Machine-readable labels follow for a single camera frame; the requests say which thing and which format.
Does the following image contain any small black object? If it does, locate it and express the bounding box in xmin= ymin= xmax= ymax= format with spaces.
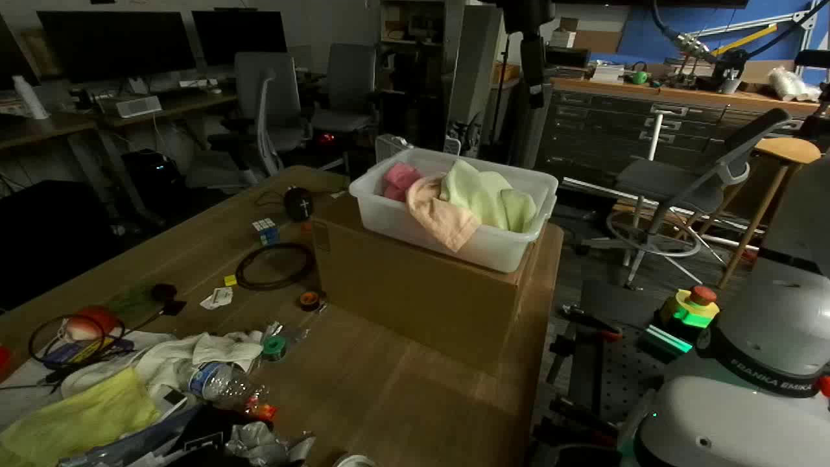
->
xmin=147 ymin=280 xmax=186 ymax=317

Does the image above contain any dark drawer workbench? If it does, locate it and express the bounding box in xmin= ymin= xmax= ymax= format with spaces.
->
xmin=531 ymin=75 xmax=825 ymax=191

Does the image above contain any black round ball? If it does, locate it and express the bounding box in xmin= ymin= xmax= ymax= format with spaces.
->
xmin=280 ymin=184 xmax=315 ymax=223

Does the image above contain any grey folding chair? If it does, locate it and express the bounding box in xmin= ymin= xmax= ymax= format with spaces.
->
xmin=593 ymin=108 xmax=790 ymax=291

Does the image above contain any crumpled white paper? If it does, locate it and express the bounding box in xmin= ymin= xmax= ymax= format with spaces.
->
xmin=197 ymin=285 xmax=236 ymax=314

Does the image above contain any yellow green cloth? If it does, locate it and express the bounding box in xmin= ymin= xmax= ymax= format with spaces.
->
xmin=0 ymin=368 xmax=162 ymax=467

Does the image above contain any blue wall board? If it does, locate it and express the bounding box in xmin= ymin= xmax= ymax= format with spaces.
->
xmin=618 ymin=0 xmax=830 ymax=69

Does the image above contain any brown cardboard box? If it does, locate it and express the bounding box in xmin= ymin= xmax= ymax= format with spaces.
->
xmin=308 ymin=191 xmax=564 ymax=376

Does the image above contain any crumpled clear plastic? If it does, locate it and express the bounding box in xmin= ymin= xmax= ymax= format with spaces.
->
xmin=223 ymin=422 xmax=296 ymax=467

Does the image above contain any red round bowl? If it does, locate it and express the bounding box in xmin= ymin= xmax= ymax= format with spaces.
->
xmin=59 ymin=306 xmax=125 ymax=345

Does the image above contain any white bundle on workbench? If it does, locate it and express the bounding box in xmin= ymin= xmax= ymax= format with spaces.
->
xmin=765 ymin=65 xmax=821 ymax=104

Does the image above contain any small green toy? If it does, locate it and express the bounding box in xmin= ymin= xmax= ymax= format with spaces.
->
xmin=258 ymin=332 xmax=291 ymax=364

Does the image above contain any black cable coil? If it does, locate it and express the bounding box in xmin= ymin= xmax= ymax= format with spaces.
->
xmin=26 ymin=310 xmax=138 ymax=374

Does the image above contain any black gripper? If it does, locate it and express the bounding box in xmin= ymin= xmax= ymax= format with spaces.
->
xmin=502 ymin=0 xmax=554 ymax=110

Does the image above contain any rubiks cube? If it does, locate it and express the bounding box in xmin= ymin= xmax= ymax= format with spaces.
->
xmin=248 ymin=215 xmax=284 ymax=250

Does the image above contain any small orange object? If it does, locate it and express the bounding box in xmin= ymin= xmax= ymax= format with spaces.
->
xmin=244 ymin=390 xmax=280 ymax=427

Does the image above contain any clear plastic bottle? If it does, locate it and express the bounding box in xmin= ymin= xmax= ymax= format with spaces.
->
xmin=184 ymin=362 xmax=254 ymax=410

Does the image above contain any black metal mount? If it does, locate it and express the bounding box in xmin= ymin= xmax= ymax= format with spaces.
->
xmin=538 ymin=305 xmax=627 ymax=453

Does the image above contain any flat white desk box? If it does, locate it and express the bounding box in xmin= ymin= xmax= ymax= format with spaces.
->
xmin=110 ymin=93 xmax=166 ymax=122

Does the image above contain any pink shirt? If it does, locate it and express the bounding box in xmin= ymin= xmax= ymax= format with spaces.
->
xmin=379 ymin=162 xmax=426 ymax=206

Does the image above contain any black ring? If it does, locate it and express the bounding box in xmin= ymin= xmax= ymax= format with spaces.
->
xmin=234 ymin=241 xmax=318 ymax=294

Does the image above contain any white plastic basket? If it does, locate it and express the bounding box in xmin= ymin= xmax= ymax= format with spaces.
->
xmin=347 ymin=147 xmax=559 ymax=276

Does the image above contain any light green towel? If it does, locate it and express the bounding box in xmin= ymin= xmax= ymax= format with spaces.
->
xmin=442 ymin=156 xmax=538 ymax=233

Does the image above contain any white cloth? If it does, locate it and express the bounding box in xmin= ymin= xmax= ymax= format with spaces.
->
xmin=81 ymin=331 xmax=266 ymax=406

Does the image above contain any red emergency stop button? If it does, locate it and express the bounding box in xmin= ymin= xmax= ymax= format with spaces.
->
xmin=641 ymin=284 xmax=724 ymax=359

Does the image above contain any round wooden stool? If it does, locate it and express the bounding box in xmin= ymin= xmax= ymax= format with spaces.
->
xmin=716 ymin=136 xmax=825 ymax=294

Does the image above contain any dark bookshelf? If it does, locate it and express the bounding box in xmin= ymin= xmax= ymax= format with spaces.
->
xmin=375 ymin=0 xmax=462 ymax=150

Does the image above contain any grey mesh office chair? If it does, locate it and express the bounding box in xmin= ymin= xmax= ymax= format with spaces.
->
xmin=231 ymin=51 xmax=310 ymax=179

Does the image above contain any long wooden desk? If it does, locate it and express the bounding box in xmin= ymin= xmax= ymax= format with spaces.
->
xmin=0 ymin=88 xmax=244 ymax=228

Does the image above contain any small dark red object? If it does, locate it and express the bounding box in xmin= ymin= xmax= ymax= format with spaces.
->
xmin=292 ymin=289 xmax=326 ymax=314

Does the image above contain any wide black computer monitor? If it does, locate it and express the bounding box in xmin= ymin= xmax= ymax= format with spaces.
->
xmin=37 ymin=9 xmax=200 ymax=86

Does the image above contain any peach shirt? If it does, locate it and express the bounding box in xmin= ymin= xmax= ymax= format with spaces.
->
xmin=405 ymin=176 xmax=481 ymax=256

